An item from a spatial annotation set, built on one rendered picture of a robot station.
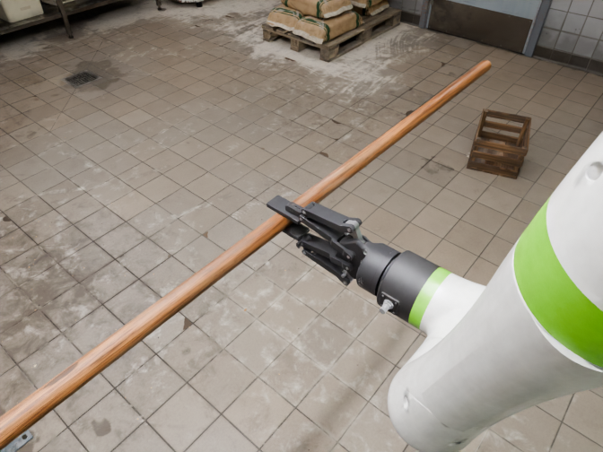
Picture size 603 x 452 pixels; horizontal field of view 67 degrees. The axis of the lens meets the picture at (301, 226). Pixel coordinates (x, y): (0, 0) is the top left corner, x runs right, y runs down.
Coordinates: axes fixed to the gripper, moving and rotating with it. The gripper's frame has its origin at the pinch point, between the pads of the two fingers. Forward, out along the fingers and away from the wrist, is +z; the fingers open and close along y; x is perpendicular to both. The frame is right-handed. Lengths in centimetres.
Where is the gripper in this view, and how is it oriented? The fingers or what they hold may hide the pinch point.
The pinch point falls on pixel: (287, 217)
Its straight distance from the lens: 77.5
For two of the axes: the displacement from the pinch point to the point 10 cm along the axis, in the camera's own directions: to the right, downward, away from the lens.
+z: -7.6, -4.3, 4.8
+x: 6.5, -5.2, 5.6
